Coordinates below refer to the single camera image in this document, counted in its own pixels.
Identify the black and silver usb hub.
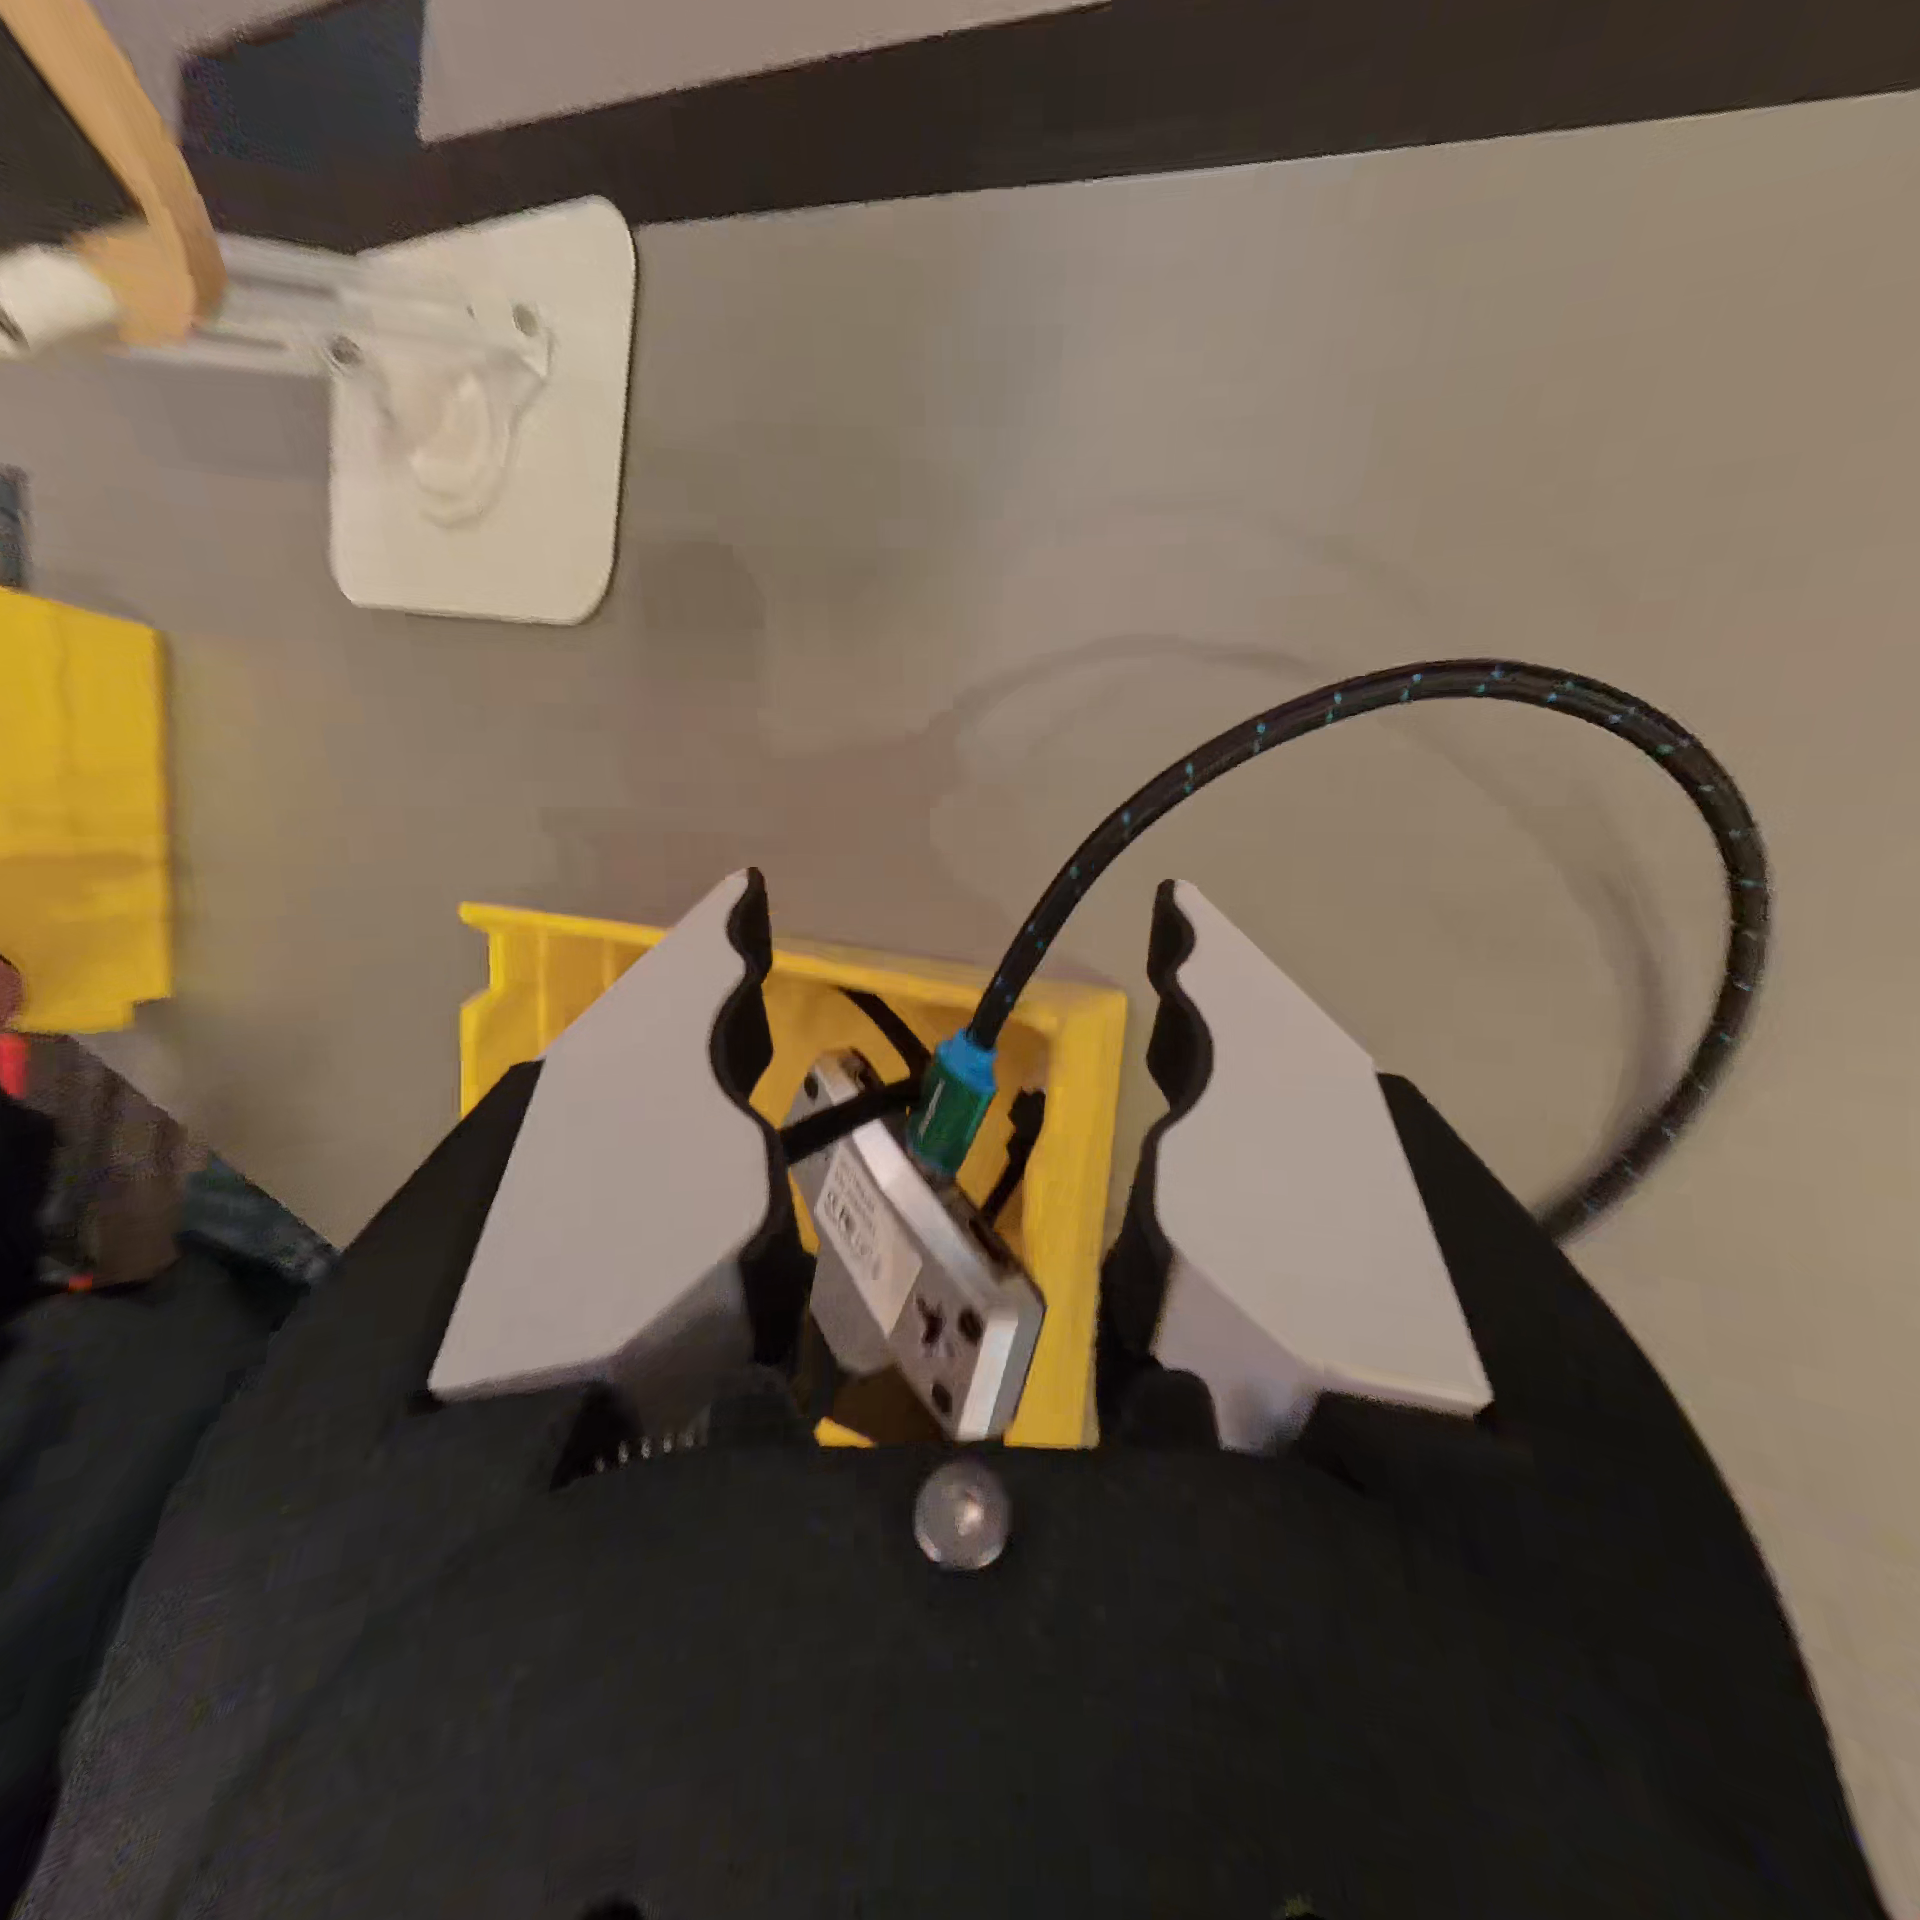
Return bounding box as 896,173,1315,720
771,982,1053,1444

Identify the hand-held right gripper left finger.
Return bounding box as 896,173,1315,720
426,865,811,1406

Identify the yellow divided storage bin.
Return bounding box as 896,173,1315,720
459,903,1130,1454

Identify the yellow plastic bin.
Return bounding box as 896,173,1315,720
0,585,167,1035

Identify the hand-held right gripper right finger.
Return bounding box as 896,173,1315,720
1094,879,1492,1454

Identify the white wooden laptop stand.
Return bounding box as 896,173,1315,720
0,0,637,620

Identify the black braided hdmi cable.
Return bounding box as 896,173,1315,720
901,663,1775,1246

